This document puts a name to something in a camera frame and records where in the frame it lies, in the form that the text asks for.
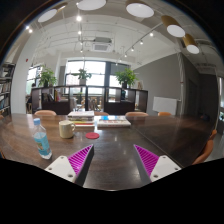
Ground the ceiling air conditioner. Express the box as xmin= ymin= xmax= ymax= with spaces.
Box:
xmin=92 ymin=37 xmax=112 ymax=52

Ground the dark wooden shelf unit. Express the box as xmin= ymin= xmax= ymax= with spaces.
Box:
xmin=32 ymin=85 xmax=148 ymax=115

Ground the round ceiling lamp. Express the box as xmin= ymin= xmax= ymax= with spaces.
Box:
xmin=38 ymin=9 xmax=57 ymax=23
xmin=126 ymin=2 xmax=154 ymax=18
xmin=187 ymin=45 xmax=199 ymax=54
xmin=77 ymin=0 xmax=106 ymax=11
xmin=167 ymin=25 xmax=185 ymax=38

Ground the orange chair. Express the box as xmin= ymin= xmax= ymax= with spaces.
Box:
xmin=193 ymin=130 xmax=217 ymax=165
xmin=158 ymin=112 xmax=172 ymax=116
xmin=125 ymin=112 xmax=149 ymax=117
xmin=35 ymin=110 xmax=57 ymax=116

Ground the cream ceramic mug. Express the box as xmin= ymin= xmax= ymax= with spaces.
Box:
xmin=59 ymin=120 xmax=75 ymax=139

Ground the white whiteboard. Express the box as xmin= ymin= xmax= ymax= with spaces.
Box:
xmin=153 ymin=97 xmax=177 ymax=115

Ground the orange chair far right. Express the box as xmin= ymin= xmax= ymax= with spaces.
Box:
xmin=158 ymin=112 xmax=172 ymax=116

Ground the potted plant middle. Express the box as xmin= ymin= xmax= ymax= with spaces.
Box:
xmin=78 ymin=69 xmax=92 ymax=85

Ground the potted plant right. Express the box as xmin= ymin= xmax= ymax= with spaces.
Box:
xmin=115 ymin=68 xmax=137 ymax=88

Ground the red round coaster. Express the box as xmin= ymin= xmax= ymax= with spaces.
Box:
xmin=85 ymin=132 xmax=99 ymax=139

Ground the orange chair far left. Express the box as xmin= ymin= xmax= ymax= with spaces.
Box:
xmin=35 ymin=110 xmax=57 ymax=116

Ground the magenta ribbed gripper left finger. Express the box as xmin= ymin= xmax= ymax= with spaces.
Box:
xmin=46 ymin=144 xmax=94 ymax=186

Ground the orange chair far middle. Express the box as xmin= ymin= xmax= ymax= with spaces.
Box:
xmin=125 ymin=112 xmax=149 ymax=117

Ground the potted plant left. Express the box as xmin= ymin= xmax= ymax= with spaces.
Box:
xmin=38 ymin=67 xmax=57 ymax=87

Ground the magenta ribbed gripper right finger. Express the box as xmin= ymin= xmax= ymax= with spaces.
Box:
xmin=134 ymin=145 xmax=180 ymax=183

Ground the orange chair right side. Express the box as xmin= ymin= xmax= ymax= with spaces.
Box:
xmin=193 ymin=130 xmax=217 ymax=165

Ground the potted plant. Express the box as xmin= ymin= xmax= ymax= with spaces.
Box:
xmin=115 ymin=68 xmax=137 ymax=88
xmin=78 ymin=69 xmax=92 ymax=85
xmin=38 ymin=67 xmax=57 ymax=87

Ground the stack of books left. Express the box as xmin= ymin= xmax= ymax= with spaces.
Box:
xmin=67 ymin=111 xmax=95 ymax=129

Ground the clear plastic water bottle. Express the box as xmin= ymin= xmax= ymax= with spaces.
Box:
xmin=33 ymin=118 xmax=52 ymax=159

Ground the bookshelf at left wall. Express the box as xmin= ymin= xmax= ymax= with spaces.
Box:
xmin=0 ymin=62 xmax=15 ymax=116

